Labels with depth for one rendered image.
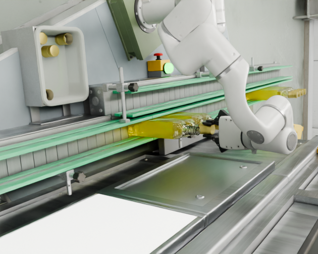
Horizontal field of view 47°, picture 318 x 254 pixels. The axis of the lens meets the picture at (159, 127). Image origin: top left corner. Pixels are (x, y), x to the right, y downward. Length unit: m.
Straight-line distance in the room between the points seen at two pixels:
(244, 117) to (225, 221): 0.25
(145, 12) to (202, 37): 0.53
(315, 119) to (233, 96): 6.19
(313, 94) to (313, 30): 1.11
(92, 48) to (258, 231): 0.83
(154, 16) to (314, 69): 5.75
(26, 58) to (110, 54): 0.38
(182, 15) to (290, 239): 0.60
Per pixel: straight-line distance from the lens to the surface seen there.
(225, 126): 1.09
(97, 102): 1.17
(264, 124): 0.90
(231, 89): 0.91
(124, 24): 1.39
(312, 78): 6.99
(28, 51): 1.09
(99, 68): 1.33
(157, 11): 1.37
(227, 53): 0.91
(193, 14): 0.99
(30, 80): 1.10
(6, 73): 1.10
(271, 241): 0.84
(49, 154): 1.03
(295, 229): 0.90
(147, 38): 1.44
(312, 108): 7.05
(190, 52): 0.92
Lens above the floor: 1.69
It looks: 35 degrees down
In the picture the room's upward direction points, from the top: 94 degrees clockwise
